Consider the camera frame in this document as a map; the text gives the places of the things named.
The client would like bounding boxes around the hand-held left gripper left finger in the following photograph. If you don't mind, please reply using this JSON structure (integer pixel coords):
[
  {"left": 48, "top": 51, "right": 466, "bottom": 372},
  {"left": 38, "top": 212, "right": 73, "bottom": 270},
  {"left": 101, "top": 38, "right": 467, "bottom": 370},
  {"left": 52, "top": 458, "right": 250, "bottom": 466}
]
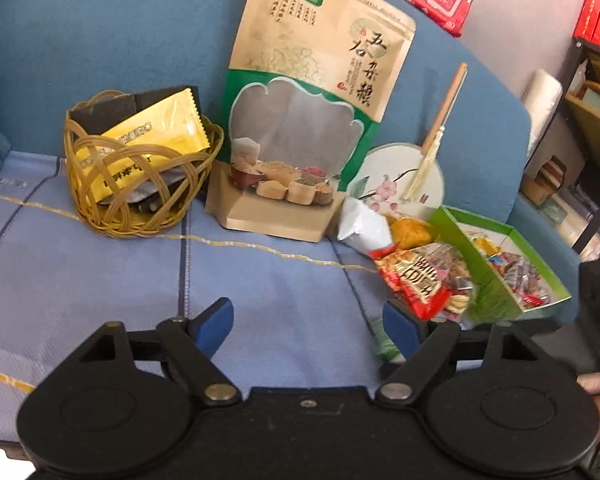
[{"left": 77, "top": 297, "right": 243, "bottom": 407}]

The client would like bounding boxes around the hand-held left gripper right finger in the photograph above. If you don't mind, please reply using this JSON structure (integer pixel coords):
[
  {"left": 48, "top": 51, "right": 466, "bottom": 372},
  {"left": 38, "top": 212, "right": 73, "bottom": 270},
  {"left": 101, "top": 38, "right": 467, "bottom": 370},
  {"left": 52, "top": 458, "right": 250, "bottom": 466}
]
[{"left": 375, "top": 300, "right": 538, "bottom": 407}]

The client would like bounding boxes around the green snack packet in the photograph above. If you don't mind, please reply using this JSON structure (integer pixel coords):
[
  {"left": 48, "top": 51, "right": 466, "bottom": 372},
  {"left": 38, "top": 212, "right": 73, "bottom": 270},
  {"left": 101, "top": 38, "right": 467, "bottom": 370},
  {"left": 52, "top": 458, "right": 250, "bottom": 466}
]
[{"left": 372, "top": 310, "right": 406, "bottom": 363}]

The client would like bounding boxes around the red snack packet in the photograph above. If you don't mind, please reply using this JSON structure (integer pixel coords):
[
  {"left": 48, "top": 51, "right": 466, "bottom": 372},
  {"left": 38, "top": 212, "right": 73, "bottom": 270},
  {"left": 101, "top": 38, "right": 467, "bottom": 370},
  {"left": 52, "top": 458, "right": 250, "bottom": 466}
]
[{"left": 370, "top": 245, "right": 456, "bottom": 322}]

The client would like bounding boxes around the pile of candies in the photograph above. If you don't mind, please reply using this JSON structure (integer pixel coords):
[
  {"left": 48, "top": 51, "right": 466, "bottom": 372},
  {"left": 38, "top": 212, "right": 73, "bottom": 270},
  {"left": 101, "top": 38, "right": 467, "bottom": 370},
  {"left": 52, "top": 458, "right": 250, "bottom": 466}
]
[{"left": 472, "top": 232, "right": 556, "bottom": 311}]

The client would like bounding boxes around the green cardboard box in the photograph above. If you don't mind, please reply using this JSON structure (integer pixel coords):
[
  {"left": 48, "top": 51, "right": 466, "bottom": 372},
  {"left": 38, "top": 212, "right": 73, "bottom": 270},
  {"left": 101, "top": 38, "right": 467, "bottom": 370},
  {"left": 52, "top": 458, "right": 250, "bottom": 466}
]
[{"left": 427, "top": 205, "right": 573, "bottom": 326}]

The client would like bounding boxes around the black metal shelf rack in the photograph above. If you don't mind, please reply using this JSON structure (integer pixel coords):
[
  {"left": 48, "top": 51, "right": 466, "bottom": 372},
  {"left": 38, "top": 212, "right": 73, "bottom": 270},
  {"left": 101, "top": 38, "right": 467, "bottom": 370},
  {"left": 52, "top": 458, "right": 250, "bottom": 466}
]
[{"left": 522, "top": 37, "right": 600, "bottom": 261}]

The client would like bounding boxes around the orange snack packet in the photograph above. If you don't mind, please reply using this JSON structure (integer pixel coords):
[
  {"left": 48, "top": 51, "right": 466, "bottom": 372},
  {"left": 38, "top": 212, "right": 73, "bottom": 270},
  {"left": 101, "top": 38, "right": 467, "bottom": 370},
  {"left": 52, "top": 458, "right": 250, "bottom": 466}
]
[{"left": 387, "top": 216, "right": 438, "bottom": 251}]

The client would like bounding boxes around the white pouch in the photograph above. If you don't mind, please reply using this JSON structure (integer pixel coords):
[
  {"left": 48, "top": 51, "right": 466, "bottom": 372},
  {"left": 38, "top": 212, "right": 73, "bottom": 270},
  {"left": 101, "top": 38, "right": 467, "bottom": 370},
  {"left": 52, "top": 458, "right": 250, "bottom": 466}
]
[{"left": 337, "top": 196, "right": 393, "bottom": 256}]

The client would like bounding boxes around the yellow wicker basket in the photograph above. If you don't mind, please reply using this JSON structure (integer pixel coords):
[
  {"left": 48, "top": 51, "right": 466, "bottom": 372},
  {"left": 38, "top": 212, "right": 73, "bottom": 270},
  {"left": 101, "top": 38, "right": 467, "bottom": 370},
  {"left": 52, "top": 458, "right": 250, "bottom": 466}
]
[{"left": 64, "top": 90, "right": 225, "bottom": 238}]

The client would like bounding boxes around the stack of books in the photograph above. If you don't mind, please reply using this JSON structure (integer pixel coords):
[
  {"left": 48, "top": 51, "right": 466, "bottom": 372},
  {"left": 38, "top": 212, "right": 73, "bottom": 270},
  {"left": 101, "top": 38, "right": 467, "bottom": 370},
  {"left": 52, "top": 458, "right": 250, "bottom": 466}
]
[{"left": 522, "top": 155, "right": 573, "bottom": 211}]

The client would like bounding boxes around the grey foil packet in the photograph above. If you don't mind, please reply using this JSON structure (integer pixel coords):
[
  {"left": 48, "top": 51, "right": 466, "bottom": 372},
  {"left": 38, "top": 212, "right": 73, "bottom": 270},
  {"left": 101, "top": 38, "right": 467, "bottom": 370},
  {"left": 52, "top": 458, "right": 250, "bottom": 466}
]
[{"left": 97, "top": 162, "right": 191, "bottom": 216}]

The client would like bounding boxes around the round painted hand fan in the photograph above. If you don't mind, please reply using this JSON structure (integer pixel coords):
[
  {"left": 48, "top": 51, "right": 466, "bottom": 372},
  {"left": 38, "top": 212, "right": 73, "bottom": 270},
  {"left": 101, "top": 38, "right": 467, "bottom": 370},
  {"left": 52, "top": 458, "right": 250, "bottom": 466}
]
[{"left": 347, "top": 62, "right": 468, "bottom": 221}]

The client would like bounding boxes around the yellow foil packet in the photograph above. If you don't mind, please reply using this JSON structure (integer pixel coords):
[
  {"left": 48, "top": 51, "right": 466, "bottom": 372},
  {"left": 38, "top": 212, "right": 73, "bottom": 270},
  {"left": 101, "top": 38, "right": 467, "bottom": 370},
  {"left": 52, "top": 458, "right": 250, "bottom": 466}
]
[{"left": 74, "top": 87, "right": 211, "bottom": 203}]

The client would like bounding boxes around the white plastic roll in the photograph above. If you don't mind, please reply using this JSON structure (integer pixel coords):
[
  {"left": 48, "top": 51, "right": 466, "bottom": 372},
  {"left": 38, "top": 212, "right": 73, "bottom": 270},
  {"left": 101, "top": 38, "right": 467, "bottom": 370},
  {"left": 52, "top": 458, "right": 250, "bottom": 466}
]
[{"left": 520, "top": 69, "right": 565, "bottom": 161}]

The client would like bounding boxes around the black packet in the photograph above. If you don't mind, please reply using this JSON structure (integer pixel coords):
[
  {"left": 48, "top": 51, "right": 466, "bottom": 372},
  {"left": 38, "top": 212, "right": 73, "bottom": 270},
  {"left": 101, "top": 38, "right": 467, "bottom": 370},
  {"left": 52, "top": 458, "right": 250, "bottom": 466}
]
[{"left": 69, "top": 85, "right": 201, "bottom": 136}]

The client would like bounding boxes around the kraft grain pouch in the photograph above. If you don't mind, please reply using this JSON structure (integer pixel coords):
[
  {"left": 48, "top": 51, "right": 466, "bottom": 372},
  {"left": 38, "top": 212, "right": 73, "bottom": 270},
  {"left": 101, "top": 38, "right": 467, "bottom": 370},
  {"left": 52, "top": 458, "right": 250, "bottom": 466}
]
[{"left": 204, "top": 0, "right": 417, "bottom": 243}]

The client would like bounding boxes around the blue fabric sofa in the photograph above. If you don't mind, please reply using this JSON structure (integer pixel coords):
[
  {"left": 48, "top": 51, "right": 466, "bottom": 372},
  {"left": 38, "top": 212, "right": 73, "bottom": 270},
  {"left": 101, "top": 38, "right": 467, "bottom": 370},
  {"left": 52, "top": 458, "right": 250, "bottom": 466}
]
[{"left": 0, "top": 0, "right": 583, "bottom": 321}]

